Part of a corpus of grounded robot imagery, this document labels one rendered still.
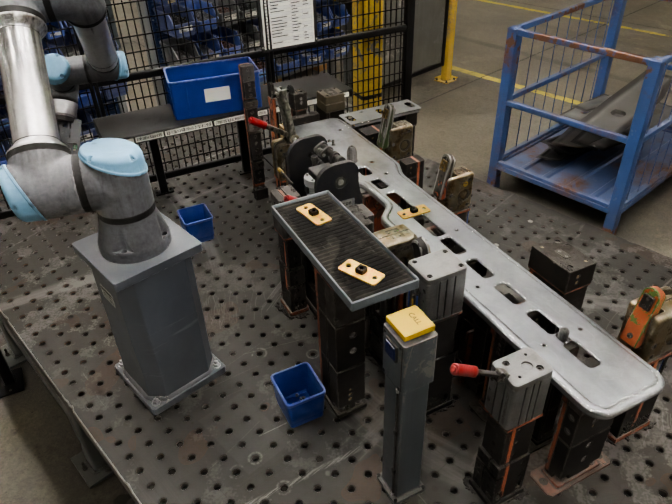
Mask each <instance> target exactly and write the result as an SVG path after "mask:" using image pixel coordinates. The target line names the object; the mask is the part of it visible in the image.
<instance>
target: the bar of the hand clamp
mask: <svg viewBox="0 0 672 504"><path fill-rule="evenodd" d="M274 89H275V93H274V94H273V95H272V98H276V99H277V102H278V106H279V110H280V114H281V118H282V122H283V126H284V130H285V131H287V132H288V134H289V138H290V136H291V135H293V134H296V131H295V127H294V123H293V119H292V114H291V110H290V106H289V102H288V98H287V94H288V93H289V94H291V95H293V94H294V92H295V91H294V88H293V86H292V85H288V87H287V89H286V88H285V89H282V87H281V86H280V87H276V88H274ZM286 138H287V137H286ZM289 138H287V141H290V140H289Z"/></svg>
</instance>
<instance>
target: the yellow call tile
mask: <svg viewBox="0 0 672 504"><path fill-rule="evenodd" d="M386 321H387V322H388V323H389V325H390V326H391V327H392V328H393V329H394V330H395V332H396V333H397V334H398V335H399V336H400V337H401V338H402V340H403V341H404V342H406V341H409V340H411V339H414V338H416V337H419V336H421V335H424V334H426V333H429V332H431V331H434V330H435V324H434V323H433V322H432V321H431V320H430V319H429V318H428V317H427V316H426V315H425V314H424V313H423V312H422V311H421V310H420V309H419V308H418V307H417V306H416V305H413V306H411V307H408V308H405V309H403V310H400V311H397V312H395V313H392V314H389V315H387V316H386Z"/></svg>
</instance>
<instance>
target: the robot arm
mask: <svg viewBox="0 0 672 504"><path fill-rule="evenodd" d="M106 14H107V6H106V2H105V0H0V73H1V78H2V84H3V90H4V96H5V101H6V107H7V113H8V119H9V124H10V130H11V136H12V142H13V146H12V147H11V148H10V149H9V150H8V151H7V152H6V159H7V165H6V164H2V166H0V185H1V188H2V191H3V193H4V196H5V198H6V200H7V202H8V204H9V206H10V208H11V210H12V211H13V213H14V214H15V215H16V216H17V217H18V218H19V219H20V220H22V221H24V222H33V221H40V220H44V221H47V219H52V218H58V217H63V216H69V215H75V214H80V213H86V212H91V211H97V213H98V217H99V231H98V247H99V250H100V253H101V255H102V257H103V258H105V259H106V260H108V261H110V262H113V263H118V264H132V263H139V262H143V261H146V260H149V259H151V258H154V257H156V256H158V255H159V254H161V253H162V252H163V251H165V250H166V249H167V248H168V246H169V245H170V243H171V240H172V236H171V232H170V228H169V225H168V224H167V222H166V221H165V219H164V218H163V216H162V215H161V213H160V212H159V210H158V209H157V207H156V204H155V200H154V196H153V192H152V187H151V183H150V179H149V175H148V166H147V164H146V162H145V159H144V156H143V153H142V150H141V149H140V148H139V147H138V146H137V145H136V144H135V143H133V142H130V141H127V140H124V139H119V138H101V139H95V140H92V141H91V142H86V143H84V144H83V145H82V146H81V147H80V138H81V124H82V120H78V119H76V118H77V110H78V96H79V85H82V84H89V83H97V82H105V81H112V80H115V81H117V80H119V79H125V78H128V77H129V70H128V65H127V61H126V56H125V53H124V52H123V51H116V50H115V47H114V44H113V41H112V37H111V34H110V31H109V28H108V25H107V21H106V18H105V17H106ZM58 21H68V22H69V23H70V24H72V25H73V27H74V29H75V31H76V34H77V36H78V38H79V41H80V43H81V45H82V48H83V50H84V52H85V55H79V56H71V57H63V56H61V55H59V54H56V53H51V54H47V55H44V50H43V45H42V39H43V38H44V37H45V36H46V34H47V31H48V29H47V23H50V22H58ZM64 125H65V126H66V127H64ZM72 148H73V150H72Z"/></svg>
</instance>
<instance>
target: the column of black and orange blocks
mask: <svg viewBox="0 0 672 504"><path fill-rule="evenodd" d="M238 68H239V76H240V84H241V92H242V100H243V108H244V116H245V124H246V132H247V140H248V148H249V156H250V164H251V172H252V180H253V191H254V198H255V199H256V200H257V201H258V200H261V199H265V198H269V195H268V187H267V186H266V185H265V184H264V182H265V173H264V160H263V159H262V158H263V151H262V142H261V132H260V131H259V130H260V128H259V127H257V126H254V125H252V124H249V121H248V119H249V117H251V116H252V117H255V118H257V119H258V111H257V107H258V100H257V99H256V98H255V97H256V89H255V74H254V65H253V64H251V63H242V64H239V65H238Z"/></svg>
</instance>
